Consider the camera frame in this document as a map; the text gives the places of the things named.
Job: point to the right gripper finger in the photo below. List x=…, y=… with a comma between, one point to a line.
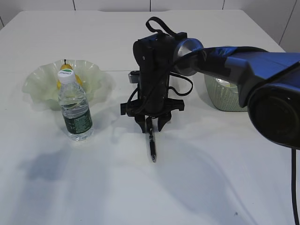
x=140, y=120
x=163, y=119

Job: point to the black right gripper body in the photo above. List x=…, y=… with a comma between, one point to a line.
x=154, y=55

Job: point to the black pen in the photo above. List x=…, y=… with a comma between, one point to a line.
x=151, y=139

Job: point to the clear plastic water bottle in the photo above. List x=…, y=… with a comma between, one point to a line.
x=74, y=106

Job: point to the yellow pear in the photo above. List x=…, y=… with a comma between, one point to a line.
x=66, y=66

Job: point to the yellow white waste paper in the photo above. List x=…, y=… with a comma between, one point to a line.
x=225, y=83

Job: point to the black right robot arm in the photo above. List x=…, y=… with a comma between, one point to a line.
x=268, y=83

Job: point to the green plastic woven basket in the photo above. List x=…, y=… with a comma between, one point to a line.
x=223, y=98

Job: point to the green wavy glass plate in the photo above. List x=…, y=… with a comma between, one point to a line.
x=41, y=84

